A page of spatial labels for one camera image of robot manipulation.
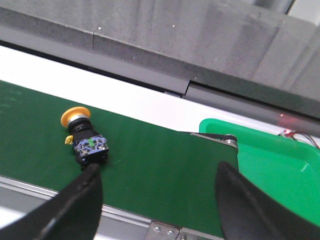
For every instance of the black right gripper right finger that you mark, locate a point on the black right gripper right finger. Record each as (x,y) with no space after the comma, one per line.
(247,213)

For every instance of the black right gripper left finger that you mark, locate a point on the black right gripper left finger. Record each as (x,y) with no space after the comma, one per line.
(73,214)

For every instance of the yellow mushroom push button switch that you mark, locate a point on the yellow mushroom push button switch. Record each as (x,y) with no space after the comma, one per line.
(89,146)

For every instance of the green plastic tray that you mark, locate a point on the green plastic tray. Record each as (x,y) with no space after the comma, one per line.
(286,170)

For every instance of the green conveyor belt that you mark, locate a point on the green conveyor belt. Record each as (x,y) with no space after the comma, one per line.
(152,171)

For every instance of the grey stone counter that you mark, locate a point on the grey stone counter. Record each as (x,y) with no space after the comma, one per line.
(245,58)

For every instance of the conveyor end roller bracket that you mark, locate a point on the conveyor end roller bracket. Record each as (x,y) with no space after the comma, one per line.
(226,139)

